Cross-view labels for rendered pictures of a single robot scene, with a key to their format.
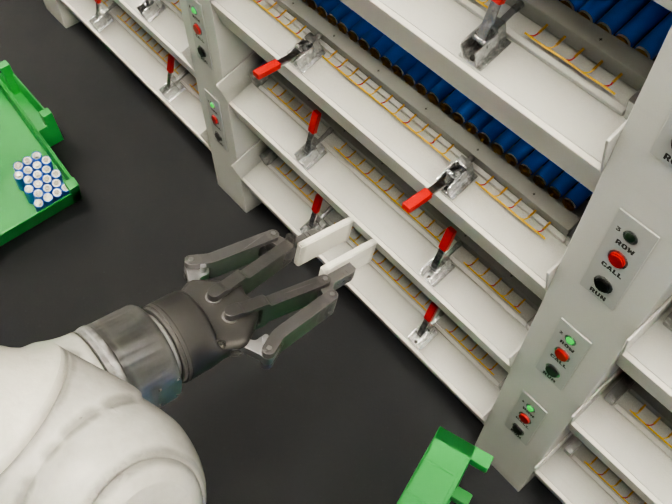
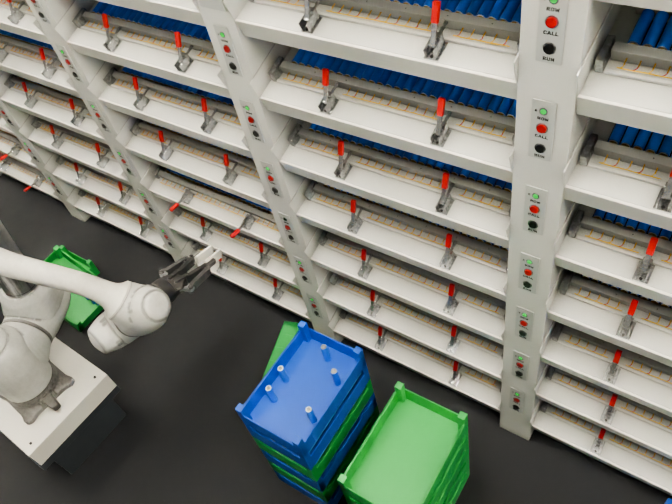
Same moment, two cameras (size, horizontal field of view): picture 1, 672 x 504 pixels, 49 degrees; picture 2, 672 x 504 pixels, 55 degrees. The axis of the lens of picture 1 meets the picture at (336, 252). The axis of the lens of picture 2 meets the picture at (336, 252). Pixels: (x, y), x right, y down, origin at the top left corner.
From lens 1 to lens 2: 121 cm
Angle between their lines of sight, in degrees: 8
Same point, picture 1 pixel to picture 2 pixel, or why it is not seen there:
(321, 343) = (242, 318)
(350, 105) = (208, 210)
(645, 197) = (279, 206)
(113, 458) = (145, 291)
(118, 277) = not seen: hidden behind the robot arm
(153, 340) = not seen: hidden behind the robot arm
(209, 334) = (170, 286)
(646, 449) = (348, 295)
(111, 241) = not seen: hidden behind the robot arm
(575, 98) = (258, 185)
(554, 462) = (339, 323)
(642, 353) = (316, 256)
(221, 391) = (203, 351)
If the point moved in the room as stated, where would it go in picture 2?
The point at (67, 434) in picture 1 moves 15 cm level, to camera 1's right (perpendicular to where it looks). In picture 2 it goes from (134, 292) to (195, 273)
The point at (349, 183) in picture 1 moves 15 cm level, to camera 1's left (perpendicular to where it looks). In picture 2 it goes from (224, 241) to (183, 254)
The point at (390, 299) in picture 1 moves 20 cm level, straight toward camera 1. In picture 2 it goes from (262, 286) to (264, 331)
